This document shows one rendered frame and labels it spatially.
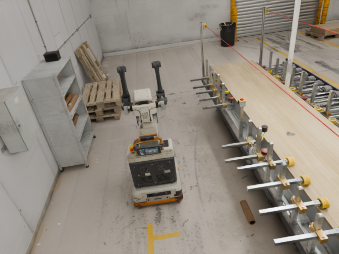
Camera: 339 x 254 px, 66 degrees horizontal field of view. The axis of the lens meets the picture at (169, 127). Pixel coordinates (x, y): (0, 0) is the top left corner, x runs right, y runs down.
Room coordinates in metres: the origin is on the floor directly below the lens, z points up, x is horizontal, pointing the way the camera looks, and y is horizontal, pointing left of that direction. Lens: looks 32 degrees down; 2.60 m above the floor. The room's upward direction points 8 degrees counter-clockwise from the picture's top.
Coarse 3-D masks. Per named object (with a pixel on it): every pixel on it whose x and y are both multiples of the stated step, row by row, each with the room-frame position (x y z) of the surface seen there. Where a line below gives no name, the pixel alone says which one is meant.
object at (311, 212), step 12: (228, 96) 3.77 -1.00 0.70; (252, 132) 2.73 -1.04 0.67; (264, 144) 2.37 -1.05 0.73; (276, 156) 2.08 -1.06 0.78; (276, 168) 2.05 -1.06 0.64; (264, 192) 2.30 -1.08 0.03; (312, 216) 1.40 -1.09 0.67; (324, 228) 1.24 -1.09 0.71; (336, 240) 1.11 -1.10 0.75; (336, 252) 1.08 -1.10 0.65
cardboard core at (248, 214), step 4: (244, 200) 2.17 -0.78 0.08; (244, 204) 2.11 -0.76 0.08; (244, 208) 2.06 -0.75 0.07; (248, 208) 2.05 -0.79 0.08; (244, 212) 2.03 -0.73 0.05; (248, 212) 1.99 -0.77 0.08; (248, 216) 1.94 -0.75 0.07; (252, 216) 1.93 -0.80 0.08; (248, 220) 1.90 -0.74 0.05; (252, 220) 1.88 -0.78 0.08; (252, 224) 1.88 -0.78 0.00
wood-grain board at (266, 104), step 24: (216, 72) 4.35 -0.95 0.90; (240, 72) 4.20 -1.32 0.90; (264, 72) 4.06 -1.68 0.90; (240, 96) 3.31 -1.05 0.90; (264, 96) 3.21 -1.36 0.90; (288, 96) 3.12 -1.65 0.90; (264, 120) 2.60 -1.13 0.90; (288, 120) 2.54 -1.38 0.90; (312, 120) 2.47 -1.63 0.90; (288, 144) 2.10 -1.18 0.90; (312, 144) 2.05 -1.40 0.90; (336, 144) 2.00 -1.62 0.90; (288, 168) 1.76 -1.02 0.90; (312, 168) 1.72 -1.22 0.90; (336, 168) 1.68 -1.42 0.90; (312, 192) 1.45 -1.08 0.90; (336, 192) 1.42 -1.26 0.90; (336, 216) 1.20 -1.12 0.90
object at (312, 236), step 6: (336, 228) 1.07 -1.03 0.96; (306, 234) 1.06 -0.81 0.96; (312, 234) 1.05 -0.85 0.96; (330, 234) 1.04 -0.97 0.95; (336, 234) 1.04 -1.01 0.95; (276, 240) 1.04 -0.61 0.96; (282, 240) 1.03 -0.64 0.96; (288, 240) 1.03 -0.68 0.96; (294, 240) 1.03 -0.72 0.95; (300, 240) 1.03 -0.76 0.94
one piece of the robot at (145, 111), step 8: (136, 104) 2.81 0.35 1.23; (144, 104) 2.77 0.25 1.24; (152, 104) 2.76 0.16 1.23; (136, 112) 2.74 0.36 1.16; (144, 112) 2.74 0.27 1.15; (152, 112) 2.74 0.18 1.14; (144, 120) 2.73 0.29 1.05; (152, 120) 2.73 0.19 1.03; (144, 128) 2.79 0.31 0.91; (152, 128) 2.79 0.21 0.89
